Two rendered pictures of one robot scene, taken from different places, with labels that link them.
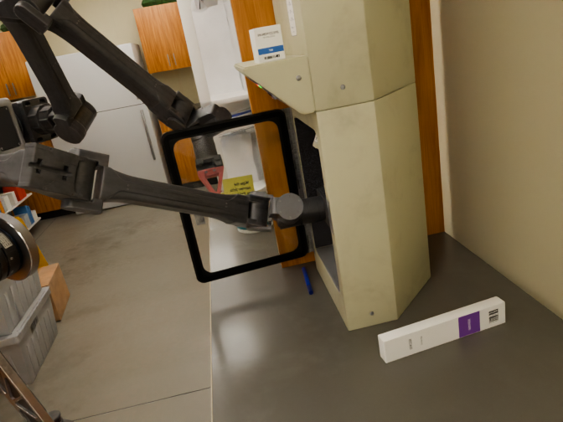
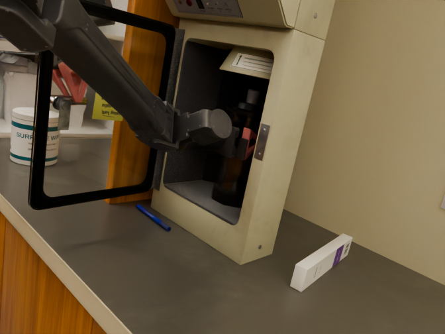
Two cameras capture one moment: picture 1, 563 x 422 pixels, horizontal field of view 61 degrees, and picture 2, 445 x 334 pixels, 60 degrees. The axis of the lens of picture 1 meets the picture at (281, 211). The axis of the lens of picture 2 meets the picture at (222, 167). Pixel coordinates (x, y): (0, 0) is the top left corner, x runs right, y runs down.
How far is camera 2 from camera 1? 0.65 m
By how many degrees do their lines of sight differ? 42
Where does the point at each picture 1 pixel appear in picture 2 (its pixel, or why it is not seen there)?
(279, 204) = (212, 118)
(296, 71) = not seen: outside the picture
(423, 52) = not seen: hidden behind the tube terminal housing
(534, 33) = (391, 38)
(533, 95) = (377, 83)
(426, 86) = not seen: hidden behind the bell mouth
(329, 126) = (296, 48)
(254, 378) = (187, 322)
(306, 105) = (291, 17)
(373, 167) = (305, 103)
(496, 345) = (359, 272)
